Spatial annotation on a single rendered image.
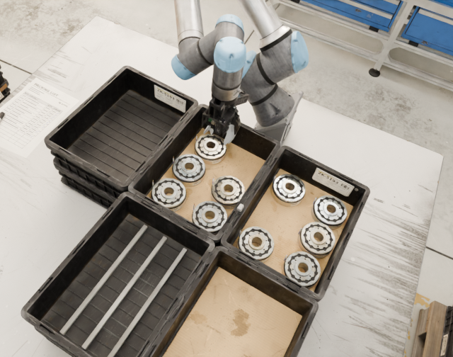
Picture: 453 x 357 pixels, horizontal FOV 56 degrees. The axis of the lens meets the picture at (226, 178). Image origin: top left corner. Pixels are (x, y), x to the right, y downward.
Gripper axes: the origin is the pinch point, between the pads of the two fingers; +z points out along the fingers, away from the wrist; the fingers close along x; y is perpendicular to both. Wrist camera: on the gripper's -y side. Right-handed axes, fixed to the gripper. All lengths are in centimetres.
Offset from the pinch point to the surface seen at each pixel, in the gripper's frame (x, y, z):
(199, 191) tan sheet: 2.0, 15.3, 10.9
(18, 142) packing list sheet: -65, 26, 24
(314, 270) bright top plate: 43.0, 21.1, 7.8
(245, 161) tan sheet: 8.4, -3.0, 10.9
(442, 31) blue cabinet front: 53, -180, 49
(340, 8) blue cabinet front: -8, -175, 58
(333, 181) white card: 36.2, -7.0, 4.5
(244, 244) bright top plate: 22.7, 24.6, 8.1
